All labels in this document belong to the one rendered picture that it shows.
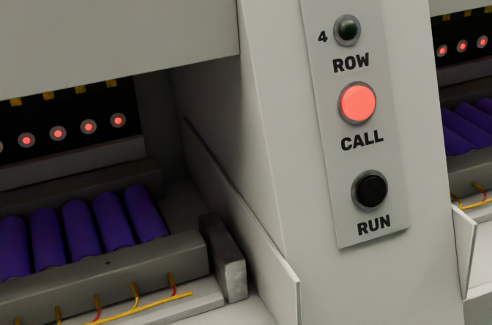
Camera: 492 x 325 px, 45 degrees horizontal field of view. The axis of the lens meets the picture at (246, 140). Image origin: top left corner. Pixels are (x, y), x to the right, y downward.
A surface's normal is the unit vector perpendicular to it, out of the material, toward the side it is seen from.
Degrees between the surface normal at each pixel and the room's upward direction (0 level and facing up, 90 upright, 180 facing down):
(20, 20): 108
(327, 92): 90
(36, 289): 18
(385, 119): 90
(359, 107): 90
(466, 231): 90
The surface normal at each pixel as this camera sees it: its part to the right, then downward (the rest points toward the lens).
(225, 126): -0.93, 0.22
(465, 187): 0.36, 0.42
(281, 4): 0.32, 0.13
